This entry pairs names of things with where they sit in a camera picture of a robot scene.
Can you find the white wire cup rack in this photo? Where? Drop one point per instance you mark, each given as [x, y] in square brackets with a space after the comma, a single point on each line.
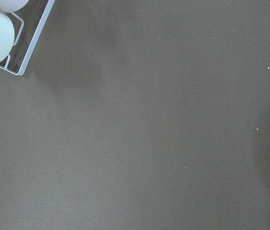
[28, 23]

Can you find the pink cup in rack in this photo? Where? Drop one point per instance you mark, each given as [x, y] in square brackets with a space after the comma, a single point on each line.
[12, 5]

